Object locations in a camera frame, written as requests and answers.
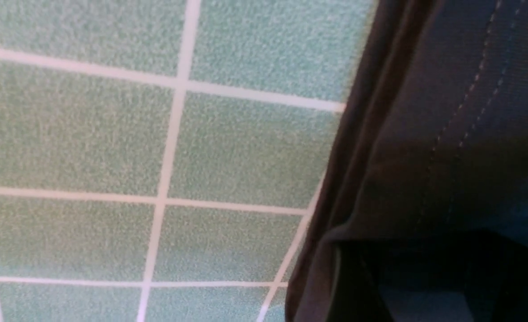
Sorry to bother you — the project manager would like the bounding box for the dark gray long-sleeve shirt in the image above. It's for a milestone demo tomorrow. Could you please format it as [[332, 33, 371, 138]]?
[[285, 0, 528, 322]]

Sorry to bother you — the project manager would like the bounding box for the green checkered tablecloth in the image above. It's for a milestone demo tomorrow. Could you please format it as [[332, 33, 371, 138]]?
[[0, 0, 378, 322]]

